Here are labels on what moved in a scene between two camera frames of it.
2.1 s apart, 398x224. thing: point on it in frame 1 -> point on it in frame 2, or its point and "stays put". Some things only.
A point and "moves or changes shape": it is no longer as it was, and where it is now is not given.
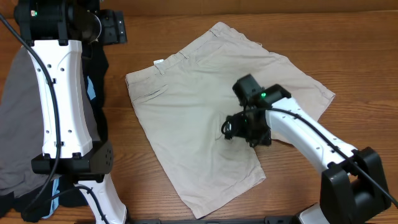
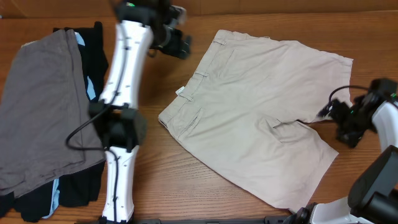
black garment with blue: x=40 y=201 stays put
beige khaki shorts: x=186 y=98 moves or changes shape
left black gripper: x=114 y=30 -> x=174 y=48
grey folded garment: x=22 y=124 stays put
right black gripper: x=234 y=129 -> x=352 y=137
